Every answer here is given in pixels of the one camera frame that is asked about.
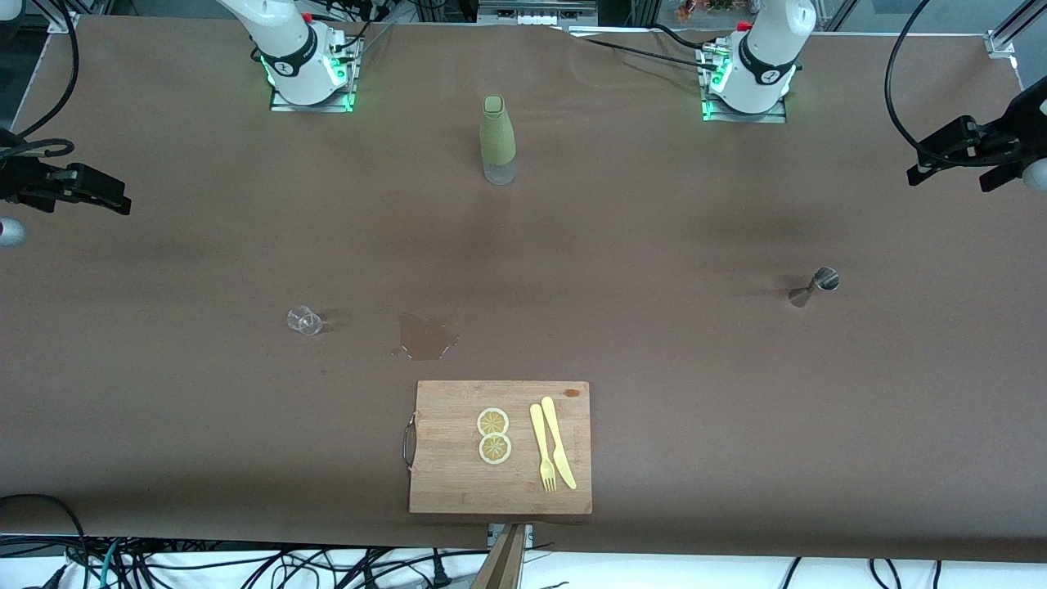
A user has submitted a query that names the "steel jigger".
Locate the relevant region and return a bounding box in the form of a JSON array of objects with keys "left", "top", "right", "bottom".
[{"left": 788, "top": 267, "right": 841, "bottom": 308}]

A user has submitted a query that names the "small glass measuring cup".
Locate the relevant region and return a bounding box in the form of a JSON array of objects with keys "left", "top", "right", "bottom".
[{"left": 286, "top": 305, "right": 326, "bottom": 336}]

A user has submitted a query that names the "brown table cover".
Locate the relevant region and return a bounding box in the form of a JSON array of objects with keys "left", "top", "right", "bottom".
[{"left": 0, "top": 15, "right": 1047, "bottom": 565}]

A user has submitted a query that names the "spilled liquid puddle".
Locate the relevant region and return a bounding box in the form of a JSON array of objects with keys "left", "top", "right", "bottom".
[{"left": 393, "top": 313, "right": 459, "bottom": 362}]

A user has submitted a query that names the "green sleeved glass bottle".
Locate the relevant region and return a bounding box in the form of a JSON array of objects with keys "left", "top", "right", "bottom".
[{"left": 479, "top": 95, "right": 518, "bottom": 187}]

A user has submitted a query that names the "grey equipment box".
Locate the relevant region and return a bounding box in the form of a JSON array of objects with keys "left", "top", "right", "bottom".
[{"left": 477, "top": 0, "right": 600, "bottom": 25}]

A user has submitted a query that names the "wooden cutting board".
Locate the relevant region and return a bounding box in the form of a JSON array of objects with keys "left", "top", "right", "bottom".
[{"left": 402, "top": 380, "right": 593, "bottom": 515}]

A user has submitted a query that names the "yellow plastic fork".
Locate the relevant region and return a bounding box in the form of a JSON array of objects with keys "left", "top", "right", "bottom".
[{"left": 529, "top": 403, "right": 558, "bottom": 493}]

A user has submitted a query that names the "yellow plastic knife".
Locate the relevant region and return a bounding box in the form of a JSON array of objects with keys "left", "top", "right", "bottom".
[{"left": 541, "top": 396, "right": 577, "bottom": 490}]

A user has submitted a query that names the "wooden bar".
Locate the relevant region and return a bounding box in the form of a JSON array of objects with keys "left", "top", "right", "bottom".
[{"left": 470, "top": 525, "right": 526, "bottom": 589}]

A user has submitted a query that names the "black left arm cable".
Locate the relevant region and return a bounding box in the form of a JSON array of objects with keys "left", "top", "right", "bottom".
[{"left": 885, "top": 0, "right": 1023, "bottom": 169}]

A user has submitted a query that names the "aluminium frame profile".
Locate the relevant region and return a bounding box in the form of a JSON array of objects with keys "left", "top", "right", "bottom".
[
  {"left": 984, "top": 0, "right": 1047, "bottom": 58},
  {"left": 45, "top": 0, "right": 83, "bottom": 34}
]

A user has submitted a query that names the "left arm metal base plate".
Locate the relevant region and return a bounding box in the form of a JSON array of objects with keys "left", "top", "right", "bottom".
[{"left": 699, "top": 45, "right": 788, "bottom": 124}]

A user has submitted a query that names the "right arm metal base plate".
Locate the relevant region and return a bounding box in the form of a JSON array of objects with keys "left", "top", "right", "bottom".
[{"left": 270, "top": 37, "right": 362, "bottom": 113}]

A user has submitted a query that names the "small metal bracket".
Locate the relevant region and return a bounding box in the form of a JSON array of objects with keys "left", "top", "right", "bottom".
[{"left": 488, "top": 524, "right": 534, "bottom": 551}]

